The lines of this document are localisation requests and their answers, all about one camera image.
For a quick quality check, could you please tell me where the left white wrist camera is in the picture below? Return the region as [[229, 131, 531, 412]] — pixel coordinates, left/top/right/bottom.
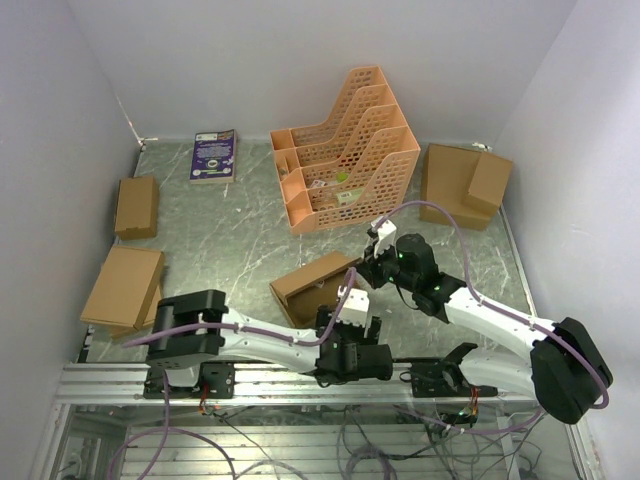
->
[[337, 287, 370, 329]]

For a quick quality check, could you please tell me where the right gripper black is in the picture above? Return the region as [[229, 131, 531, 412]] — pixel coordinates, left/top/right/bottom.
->
[[354, 238, 418, 293]]

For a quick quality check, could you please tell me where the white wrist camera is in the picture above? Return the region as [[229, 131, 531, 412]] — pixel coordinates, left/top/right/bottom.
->
[[371, 220, 397, 258], [337, 287, 370, 329]]

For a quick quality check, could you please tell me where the cardboard box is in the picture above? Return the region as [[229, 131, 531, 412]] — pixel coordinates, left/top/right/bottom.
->
[[114, 176, 159, 241], [269, 251, 359, 329], [80, 245, 165, 339], [421, 144, 513, 231]]

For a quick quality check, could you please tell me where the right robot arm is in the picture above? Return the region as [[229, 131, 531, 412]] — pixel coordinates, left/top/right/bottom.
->
[[356, 234, 613, 425]]

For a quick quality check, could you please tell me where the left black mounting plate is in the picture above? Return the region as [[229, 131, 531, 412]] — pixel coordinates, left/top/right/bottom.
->
[[143, 362, 235, 400]]

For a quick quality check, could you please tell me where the green boxed item in organizer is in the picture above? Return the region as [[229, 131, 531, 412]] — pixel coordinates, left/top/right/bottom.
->
[[336, 189, 362, 206]]

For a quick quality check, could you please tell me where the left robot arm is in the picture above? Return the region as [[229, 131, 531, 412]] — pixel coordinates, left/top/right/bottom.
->
[[146, 287, 393, 397]]

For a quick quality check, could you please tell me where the peach plastic file organizer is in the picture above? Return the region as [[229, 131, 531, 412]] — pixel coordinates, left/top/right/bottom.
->
[[270, 66, 421, 235]]

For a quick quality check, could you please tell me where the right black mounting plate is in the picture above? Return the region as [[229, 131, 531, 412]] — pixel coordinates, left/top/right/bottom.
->
[[408, 359, 498, 398]]

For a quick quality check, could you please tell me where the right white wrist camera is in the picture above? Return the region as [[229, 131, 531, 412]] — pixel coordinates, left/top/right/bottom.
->
[[371, 220, 397, 258]]

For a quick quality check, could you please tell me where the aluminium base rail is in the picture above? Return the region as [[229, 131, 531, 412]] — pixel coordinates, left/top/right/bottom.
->
[[52, 362, 581, 405]]

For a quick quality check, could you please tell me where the purple book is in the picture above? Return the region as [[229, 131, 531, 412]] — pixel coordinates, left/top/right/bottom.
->
[[189, 129, 237, 184]]

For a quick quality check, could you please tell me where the black mounting plate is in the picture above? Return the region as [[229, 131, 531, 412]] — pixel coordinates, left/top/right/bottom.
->
[[143, 362, 235, 400], [408, 359, 498, 398]]

